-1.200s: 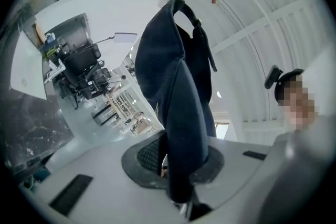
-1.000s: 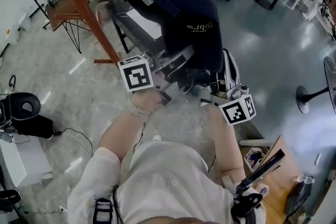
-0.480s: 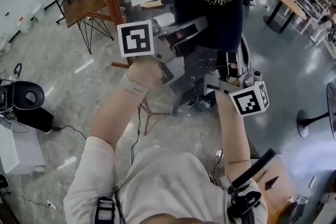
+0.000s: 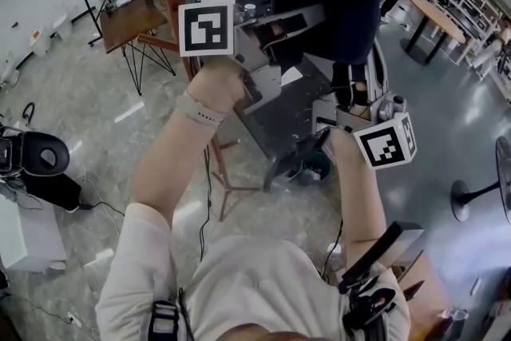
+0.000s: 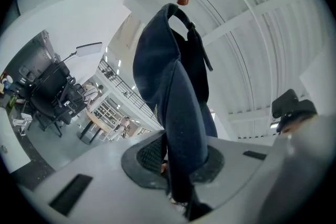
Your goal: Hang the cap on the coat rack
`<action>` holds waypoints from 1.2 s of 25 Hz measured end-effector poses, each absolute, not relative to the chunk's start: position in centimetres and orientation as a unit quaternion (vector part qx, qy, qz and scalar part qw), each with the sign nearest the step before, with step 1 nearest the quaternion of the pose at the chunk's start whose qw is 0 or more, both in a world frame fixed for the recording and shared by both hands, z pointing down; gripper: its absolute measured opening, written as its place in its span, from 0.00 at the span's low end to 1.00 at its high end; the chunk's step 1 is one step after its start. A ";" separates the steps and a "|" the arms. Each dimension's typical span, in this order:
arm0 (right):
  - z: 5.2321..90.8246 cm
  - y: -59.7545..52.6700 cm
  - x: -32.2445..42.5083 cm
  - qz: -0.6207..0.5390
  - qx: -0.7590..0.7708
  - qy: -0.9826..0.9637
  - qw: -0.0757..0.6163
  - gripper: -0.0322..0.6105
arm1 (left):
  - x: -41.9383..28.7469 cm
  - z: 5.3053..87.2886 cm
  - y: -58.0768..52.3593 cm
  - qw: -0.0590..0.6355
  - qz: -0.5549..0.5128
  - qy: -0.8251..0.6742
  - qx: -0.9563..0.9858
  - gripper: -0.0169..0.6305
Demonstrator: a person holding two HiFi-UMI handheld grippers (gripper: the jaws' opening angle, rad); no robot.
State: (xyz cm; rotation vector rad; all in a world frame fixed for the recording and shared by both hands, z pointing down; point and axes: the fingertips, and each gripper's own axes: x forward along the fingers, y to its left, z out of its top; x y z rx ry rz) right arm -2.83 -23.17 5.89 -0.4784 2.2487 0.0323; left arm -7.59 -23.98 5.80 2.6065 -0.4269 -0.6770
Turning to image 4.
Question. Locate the person's white shirt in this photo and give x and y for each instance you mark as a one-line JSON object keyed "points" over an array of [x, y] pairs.
{"points": [[247, 283]]}

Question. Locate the white box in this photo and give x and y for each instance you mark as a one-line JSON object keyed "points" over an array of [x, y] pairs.
{"points": [[28, 235]]}

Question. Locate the black marble table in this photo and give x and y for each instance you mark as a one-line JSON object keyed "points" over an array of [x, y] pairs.
{"points": [[287, 112]]}

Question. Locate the person's left forearm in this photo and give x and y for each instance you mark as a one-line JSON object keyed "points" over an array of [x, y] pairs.
{"points": [[167, 163]]}

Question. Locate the round wooden pedestal table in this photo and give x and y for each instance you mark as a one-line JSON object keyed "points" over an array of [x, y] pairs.
{"points": [[439, 18]]}

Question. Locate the white paper cup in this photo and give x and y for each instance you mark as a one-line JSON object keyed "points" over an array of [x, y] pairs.
{"points": [[250, 11]]}

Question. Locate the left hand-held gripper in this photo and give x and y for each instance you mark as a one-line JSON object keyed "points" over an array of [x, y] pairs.
{"points": [[205, 30]]}

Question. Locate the black pedestal fan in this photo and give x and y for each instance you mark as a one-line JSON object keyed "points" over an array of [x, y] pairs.
{"points": [[463, 197]]}

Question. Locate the small white bin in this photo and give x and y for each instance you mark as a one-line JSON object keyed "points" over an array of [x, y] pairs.
{"points": [[40, 44]]}

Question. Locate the black bar device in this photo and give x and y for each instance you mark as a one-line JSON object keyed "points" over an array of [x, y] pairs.
{"points": [[379, 251]]}

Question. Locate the clear plastic bottle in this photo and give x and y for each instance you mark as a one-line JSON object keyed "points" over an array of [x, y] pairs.
{"points": [[455, 314]]}

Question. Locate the black waste bin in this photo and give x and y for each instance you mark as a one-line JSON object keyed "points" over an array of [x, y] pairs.
{"points": [[319, 163]]}

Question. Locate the person's right forearm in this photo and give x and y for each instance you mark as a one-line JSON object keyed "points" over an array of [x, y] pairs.
{"points": [[359, 203]]}

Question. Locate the person's left hand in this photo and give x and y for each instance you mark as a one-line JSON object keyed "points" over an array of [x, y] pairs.
{"points": [[215, 84]]}

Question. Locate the white wrist watch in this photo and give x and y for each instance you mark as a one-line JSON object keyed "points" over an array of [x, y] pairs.
{"points": [[197, 112]]}

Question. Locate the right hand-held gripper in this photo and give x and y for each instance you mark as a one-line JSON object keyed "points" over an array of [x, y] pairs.
{"points": [[383, 143]]}

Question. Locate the black padded seat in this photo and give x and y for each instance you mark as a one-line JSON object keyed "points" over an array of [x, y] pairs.
{"points": [[44, 153]]}

